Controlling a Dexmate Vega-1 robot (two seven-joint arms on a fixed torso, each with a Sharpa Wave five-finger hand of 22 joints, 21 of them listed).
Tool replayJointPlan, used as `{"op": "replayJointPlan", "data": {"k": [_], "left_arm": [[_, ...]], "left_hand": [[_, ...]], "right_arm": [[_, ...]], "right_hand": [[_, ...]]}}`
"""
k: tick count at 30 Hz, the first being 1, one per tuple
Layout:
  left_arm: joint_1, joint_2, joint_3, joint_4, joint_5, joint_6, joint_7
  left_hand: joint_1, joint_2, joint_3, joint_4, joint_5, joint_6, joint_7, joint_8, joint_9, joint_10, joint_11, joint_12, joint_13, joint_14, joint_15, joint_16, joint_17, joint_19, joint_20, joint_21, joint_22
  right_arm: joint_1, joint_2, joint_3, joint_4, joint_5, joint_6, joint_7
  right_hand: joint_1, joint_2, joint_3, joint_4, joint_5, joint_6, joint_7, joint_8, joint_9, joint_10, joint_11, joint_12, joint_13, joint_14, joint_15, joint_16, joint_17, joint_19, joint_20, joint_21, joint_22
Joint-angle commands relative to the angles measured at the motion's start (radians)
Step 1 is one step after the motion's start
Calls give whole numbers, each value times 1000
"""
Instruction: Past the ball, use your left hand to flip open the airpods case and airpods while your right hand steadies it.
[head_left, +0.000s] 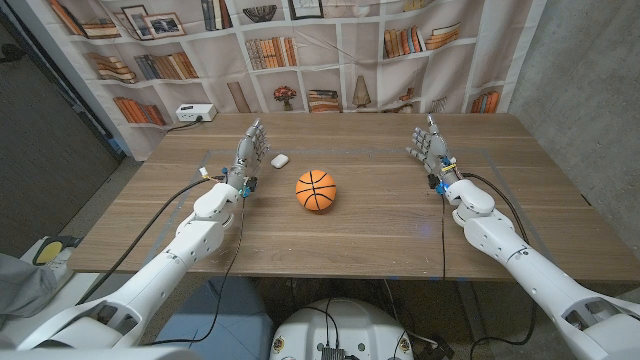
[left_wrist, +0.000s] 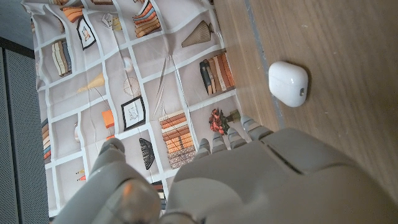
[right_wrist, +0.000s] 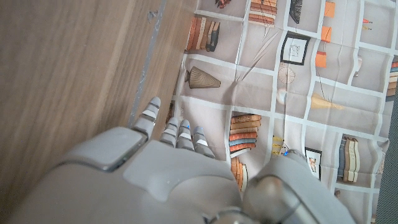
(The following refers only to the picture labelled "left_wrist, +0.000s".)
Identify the printed bookshelf backdrop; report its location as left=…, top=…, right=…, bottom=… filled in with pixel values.
left=21, top=0, right=242, bottom=218

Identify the white airpods case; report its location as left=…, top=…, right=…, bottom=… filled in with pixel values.
left=268, top=61, right=309, bottom=108

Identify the perforated partition panel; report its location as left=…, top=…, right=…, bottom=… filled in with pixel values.
left=0, top=37, right=50, bottom=224

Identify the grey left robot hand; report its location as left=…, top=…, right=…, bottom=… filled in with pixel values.
left=51, top=114, right=398, bottom=224

